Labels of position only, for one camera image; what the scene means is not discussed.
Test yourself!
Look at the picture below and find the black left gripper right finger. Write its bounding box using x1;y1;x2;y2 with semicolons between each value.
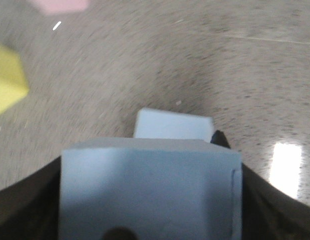
210;129;310;240

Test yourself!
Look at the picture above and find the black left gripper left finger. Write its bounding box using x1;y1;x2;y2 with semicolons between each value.
0;157;61;240

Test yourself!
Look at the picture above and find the textured light blue foam block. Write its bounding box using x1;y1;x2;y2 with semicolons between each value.
58;137;242;240

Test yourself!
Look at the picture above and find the smooth light blue foam block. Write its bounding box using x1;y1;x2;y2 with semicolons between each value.
134;107;214;142

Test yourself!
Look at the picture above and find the yellow foam block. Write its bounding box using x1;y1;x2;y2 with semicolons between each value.
0;44;29;115

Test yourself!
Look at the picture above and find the pink foam block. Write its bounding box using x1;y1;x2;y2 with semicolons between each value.
29;0;90;15

